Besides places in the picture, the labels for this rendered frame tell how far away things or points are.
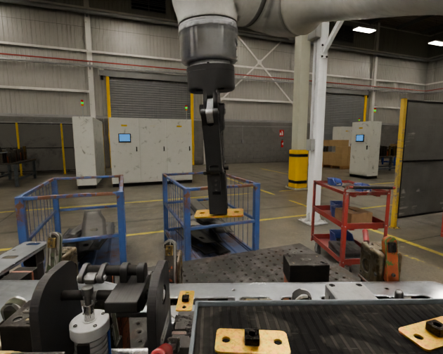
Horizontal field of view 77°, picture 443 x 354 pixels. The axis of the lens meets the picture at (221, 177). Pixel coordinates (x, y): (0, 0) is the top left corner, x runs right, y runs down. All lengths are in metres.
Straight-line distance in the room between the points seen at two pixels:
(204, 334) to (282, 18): 0.46
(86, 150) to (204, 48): 8.18
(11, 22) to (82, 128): 8.31
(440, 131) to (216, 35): 5.49
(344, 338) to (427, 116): 5.21
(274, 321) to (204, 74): 0.35
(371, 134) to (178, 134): 6.56
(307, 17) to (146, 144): 8.19
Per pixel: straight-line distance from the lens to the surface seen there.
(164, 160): 8.68
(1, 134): 13.13
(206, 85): 0.43
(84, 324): 0.54
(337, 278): 1.59
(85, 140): 8.55
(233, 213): 0.48
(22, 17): 16.00
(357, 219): 3.02
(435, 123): 5.69
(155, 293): 0.45
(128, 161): 8.56
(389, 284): 0.93
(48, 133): 12.76
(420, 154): 5.44
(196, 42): 0.43
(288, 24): 0.51
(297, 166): 7.84
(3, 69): 15.66
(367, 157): 10.89
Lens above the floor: 1.40
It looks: 8 degrees down
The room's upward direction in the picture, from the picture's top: straight up
